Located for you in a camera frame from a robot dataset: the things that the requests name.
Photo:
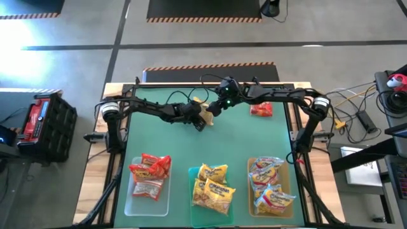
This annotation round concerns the red black tool case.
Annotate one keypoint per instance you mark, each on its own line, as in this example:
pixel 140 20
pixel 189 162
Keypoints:
pixel 35 117

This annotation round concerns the small black floor object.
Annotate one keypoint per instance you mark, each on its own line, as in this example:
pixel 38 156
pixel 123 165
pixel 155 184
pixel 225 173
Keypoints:
pixel 379 219

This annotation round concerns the black floor stand base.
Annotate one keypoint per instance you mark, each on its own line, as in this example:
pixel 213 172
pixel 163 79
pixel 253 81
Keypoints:
pixel 270 8

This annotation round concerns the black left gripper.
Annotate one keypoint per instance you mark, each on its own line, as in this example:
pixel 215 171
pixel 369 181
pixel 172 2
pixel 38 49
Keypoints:
pixel 187 114

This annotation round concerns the black table edge clamp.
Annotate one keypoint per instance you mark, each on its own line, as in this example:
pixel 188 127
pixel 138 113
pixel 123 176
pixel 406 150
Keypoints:
pixel 254 79
pixel 137 81

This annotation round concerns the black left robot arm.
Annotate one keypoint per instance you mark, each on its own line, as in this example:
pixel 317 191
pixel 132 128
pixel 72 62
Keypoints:
pixel 143 106

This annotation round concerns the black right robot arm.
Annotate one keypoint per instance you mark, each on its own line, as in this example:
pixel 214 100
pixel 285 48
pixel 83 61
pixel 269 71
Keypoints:
pixel 286 94

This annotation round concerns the clear plastic bin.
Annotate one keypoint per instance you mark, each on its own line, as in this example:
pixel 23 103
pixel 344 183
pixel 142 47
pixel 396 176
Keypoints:
pixel 146 208

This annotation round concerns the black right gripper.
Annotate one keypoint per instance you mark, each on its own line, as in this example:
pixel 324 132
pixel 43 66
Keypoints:
pixel 237 97

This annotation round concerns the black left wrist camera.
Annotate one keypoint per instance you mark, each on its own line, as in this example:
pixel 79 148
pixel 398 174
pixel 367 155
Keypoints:
pixel 190 107

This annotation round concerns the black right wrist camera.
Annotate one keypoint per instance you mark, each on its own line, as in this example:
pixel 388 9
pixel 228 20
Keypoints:
pixel 227 86

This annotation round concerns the black desk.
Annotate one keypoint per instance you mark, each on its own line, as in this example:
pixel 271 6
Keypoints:
pixel 392 119

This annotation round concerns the teal plastic bin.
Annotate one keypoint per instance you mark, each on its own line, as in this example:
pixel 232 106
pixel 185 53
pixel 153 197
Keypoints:
pixel 210 221

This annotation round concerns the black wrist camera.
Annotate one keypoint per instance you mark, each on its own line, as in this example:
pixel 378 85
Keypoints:
pixel 190 107
pixel 227 86

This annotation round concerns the white board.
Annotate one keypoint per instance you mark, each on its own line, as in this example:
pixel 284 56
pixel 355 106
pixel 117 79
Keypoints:
pixel 362 171

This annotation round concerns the black desk crossbar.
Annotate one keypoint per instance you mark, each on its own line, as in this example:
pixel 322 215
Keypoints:
pixel 359 157

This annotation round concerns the black metal table frame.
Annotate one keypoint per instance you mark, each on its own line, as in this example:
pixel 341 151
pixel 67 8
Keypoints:
pixel 127 90

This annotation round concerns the black keyboard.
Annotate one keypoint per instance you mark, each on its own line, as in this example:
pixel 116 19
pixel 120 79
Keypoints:
pixel 401 178

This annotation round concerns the red Saucy Noods pack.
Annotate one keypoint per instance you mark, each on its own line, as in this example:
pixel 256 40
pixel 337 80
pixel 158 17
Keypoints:
pixel 261 109
pixel 147 190
pixel 143 174
pixel 159 162

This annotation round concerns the amber plastic bin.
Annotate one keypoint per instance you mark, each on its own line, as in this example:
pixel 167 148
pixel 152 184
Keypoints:
pixel 286 179

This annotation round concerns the black device with blue light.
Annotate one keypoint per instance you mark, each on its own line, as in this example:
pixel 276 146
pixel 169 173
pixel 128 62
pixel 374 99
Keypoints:
pixel 8 135

